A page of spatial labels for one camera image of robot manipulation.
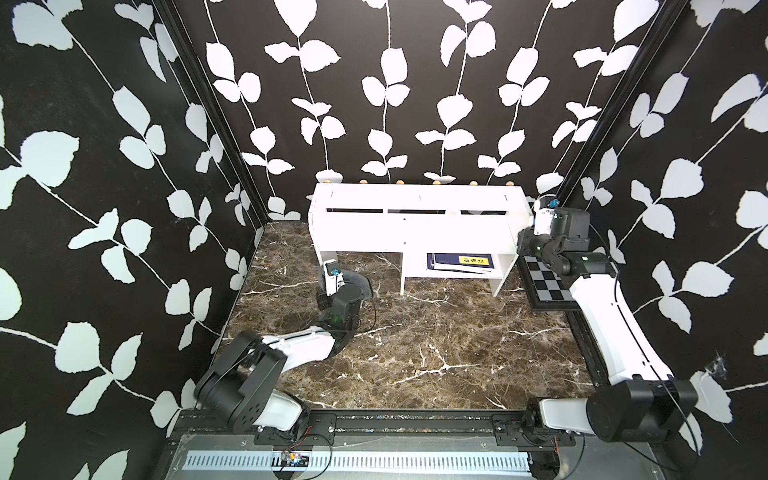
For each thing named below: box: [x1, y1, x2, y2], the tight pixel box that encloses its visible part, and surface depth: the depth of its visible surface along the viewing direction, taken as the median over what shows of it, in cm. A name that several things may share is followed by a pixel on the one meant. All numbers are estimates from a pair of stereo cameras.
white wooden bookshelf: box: [309, 184, 533, 297], surface depth 84 cm
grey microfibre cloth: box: [342, 270, 373, 300], surface depth 97 cm
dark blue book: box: [427, 253, 495, 274], surface depth 92 cm
